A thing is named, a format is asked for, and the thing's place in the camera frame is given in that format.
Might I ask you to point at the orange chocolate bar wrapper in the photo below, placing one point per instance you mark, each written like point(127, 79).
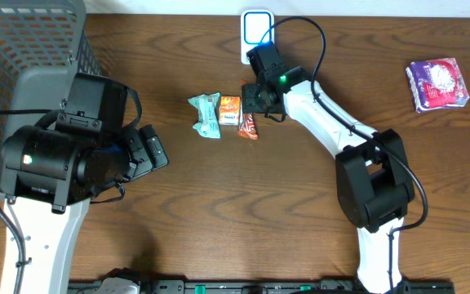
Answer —
point(246, 125)

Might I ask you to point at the red purple rice packet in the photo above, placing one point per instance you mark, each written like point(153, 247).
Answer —
point(436, 84)

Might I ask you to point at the small orange box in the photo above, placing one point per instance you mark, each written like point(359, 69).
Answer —
point(229, 110)

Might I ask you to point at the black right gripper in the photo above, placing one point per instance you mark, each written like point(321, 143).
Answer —
point(248, 103)

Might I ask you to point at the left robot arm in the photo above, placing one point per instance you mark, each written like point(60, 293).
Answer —
point(51, 177)

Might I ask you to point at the grey plastic mesh basket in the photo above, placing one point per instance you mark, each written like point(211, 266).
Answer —
point(42, 46)

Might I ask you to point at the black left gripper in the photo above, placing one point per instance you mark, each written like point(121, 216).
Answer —
point(145, 149)

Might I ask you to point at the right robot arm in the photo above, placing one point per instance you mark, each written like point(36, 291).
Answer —
point(373, 179)

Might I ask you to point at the teal snack packet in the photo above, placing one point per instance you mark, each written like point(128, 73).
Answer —
point(207, 123)

